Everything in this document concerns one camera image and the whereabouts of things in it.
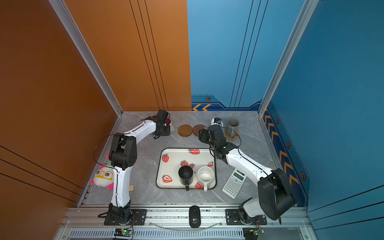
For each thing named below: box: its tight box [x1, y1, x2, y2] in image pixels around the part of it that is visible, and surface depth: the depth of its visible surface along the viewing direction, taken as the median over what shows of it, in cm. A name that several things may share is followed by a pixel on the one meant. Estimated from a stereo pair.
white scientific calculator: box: [222, 168, 247, 200], surface depth 84 cm
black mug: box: [178, 165, 194, 191], surface depth 81 cm
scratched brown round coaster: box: [192, 124, 205, 137], surface depth 111 cm
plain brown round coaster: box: [177, 124, 193, 137], surface depth 111 cm
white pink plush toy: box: [90, 164, 114, 190], surface depth 82 cm
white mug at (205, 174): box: [197, 166, 215, 192], surface depth 82 cm
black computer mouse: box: [189, 205, 201, 229], surface depth 74 cm
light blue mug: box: [210, 117, 224, 128], surface depth 77 cm
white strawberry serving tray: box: [155, 147, 217, 190], surface depth 93 cm
